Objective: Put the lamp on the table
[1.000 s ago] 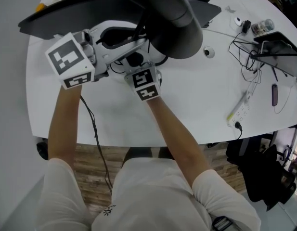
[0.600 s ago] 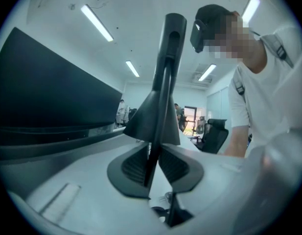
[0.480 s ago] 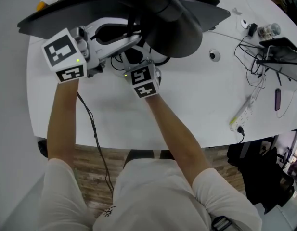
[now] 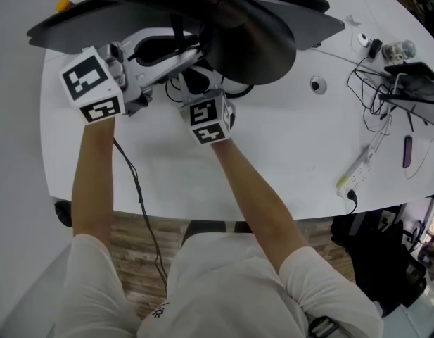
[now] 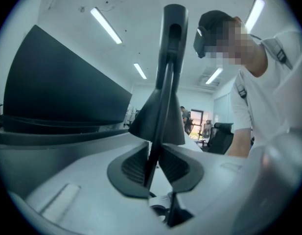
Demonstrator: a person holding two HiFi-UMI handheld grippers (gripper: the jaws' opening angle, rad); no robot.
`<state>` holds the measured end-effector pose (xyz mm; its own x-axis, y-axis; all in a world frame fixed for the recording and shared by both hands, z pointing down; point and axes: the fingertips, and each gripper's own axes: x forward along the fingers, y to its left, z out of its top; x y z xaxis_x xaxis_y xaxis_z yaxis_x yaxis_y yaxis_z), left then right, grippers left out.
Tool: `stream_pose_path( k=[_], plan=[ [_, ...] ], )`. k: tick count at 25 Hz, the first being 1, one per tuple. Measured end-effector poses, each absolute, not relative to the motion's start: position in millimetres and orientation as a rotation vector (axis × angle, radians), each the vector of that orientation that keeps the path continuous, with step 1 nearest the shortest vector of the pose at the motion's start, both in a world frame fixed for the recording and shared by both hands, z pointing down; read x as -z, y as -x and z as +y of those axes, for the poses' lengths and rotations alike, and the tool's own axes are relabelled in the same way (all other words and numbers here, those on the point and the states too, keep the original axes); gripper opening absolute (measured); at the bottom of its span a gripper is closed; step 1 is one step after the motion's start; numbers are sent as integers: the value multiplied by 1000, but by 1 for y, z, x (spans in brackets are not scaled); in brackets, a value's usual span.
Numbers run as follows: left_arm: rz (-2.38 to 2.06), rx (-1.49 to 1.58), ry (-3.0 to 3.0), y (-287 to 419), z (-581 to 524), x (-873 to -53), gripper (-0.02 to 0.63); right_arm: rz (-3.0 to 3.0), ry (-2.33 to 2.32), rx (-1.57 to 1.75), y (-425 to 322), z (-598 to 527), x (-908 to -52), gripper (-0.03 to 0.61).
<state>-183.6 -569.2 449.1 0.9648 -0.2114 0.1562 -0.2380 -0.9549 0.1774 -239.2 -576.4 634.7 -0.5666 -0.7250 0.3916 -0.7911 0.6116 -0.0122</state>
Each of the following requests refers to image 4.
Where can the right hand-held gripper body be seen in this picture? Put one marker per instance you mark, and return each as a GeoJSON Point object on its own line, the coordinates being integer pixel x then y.
{"type": "Point", "coordinates": [207, 118]}

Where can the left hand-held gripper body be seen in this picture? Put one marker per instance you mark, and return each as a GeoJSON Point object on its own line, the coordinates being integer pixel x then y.
{"type": "Point", "coordinates": [93, 83]}

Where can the person's left forearm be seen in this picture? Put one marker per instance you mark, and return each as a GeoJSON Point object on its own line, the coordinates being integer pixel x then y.
{"type": "Point", "coordinates": [91, 174]}

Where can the person's right forearm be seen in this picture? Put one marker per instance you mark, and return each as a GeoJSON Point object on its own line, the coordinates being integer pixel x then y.
{"type": "Point", "coordinates": [252, 195]}

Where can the dark grey flat panel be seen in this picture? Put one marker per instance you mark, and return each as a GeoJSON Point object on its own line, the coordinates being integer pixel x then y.
{"type": "Point", "coordinates": [97, 26]}

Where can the white table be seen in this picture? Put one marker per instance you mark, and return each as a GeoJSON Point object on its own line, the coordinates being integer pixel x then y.
{"type": "Point", "coordinates": [273, 136]}

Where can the yellow emergency stop button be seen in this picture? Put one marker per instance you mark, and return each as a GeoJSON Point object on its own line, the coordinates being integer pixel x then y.
{"type": "Point", "coordinates": [64, 4]}

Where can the black table foot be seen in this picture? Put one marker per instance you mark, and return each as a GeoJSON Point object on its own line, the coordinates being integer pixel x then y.
{"type": "Point", "coordinates": [63, 213]}

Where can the white power strip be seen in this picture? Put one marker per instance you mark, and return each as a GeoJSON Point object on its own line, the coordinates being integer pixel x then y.
{"type": "Point", "coordinates": [357, 173]}

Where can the person's white shirt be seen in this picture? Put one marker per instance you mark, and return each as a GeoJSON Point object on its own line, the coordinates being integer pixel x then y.
{"type": "Point", "coordinates": [220, 287]}

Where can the small white round device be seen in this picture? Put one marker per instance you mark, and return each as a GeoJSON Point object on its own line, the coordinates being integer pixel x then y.
{"type": "Point", "coordinates": [363, 39]}

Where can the black power adapter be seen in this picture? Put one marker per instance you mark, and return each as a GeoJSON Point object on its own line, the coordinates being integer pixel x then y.
{"type": "Point", "coordinates": [375, 48]}

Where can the purple phone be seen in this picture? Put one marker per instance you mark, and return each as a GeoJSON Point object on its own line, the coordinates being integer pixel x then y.
{"type": "Point", "coordinates": [407, 151]}

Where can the black pen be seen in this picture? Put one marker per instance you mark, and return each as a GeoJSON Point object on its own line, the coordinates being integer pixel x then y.
{"type": "Point", "coordinates": [410, 120]}

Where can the clear glass jar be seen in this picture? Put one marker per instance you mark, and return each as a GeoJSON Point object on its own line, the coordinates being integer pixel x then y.
{"type": "Point", "coordinates": [399, 50]}

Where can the black laptop stand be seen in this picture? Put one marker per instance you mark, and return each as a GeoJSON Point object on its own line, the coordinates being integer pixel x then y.
{"type": "Point", "coordinates": [413, 83]}

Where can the black office chair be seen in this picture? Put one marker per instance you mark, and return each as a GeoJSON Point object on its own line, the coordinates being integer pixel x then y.
{"type": "Point", "coordinates": [378, 255]}

